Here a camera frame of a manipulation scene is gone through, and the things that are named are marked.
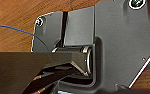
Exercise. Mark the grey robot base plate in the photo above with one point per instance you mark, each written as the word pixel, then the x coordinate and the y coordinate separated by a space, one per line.
pixel 124 43

